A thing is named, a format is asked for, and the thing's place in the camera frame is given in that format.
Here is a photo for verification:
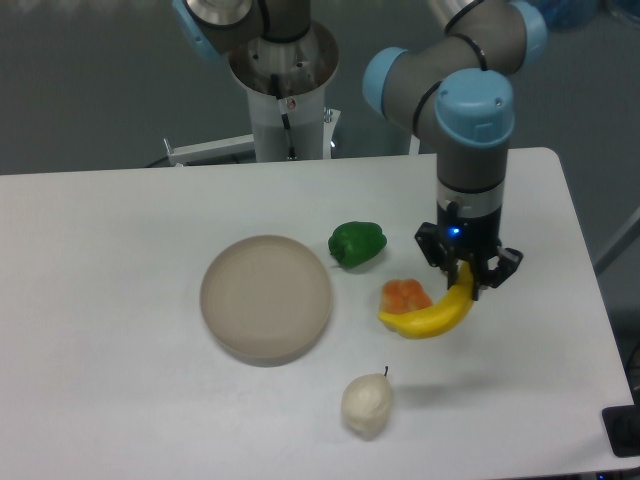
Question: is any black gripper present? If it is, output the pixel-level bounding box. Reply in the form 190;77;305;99
414;203;524;301

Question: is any yellow toy banana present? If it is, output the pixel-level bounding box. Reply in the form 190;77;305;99
378;262;474;339

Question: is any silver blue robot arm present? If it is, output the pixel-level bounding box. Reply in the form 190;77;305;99
172;1;547;293

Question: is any beige round plate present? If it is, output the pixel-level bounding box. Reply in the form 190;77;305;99
200;235;333;364

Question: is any orange toy bread roll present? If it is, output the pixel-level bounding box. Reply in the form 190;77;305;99
379;278;433;315

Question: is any green toy bell pepper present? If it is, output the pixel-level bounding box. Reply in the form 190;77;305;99
327;221;387;269

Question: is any white toy pear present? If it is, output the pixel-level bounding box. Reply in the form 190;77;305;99
340;366;393;441

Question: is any black device at table edge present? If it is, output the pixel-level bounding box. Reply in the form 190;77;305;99
602;405;639;458

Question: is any white upright metal bracket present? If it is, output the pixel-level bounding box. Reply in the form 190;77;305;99
407;135;421;155

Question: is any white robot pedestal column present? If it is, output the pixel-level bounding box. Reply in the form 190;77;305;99
229;21;339;162

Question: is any white metal base bracket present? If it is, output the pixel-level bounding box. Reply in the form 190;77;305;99
163;134;255;166

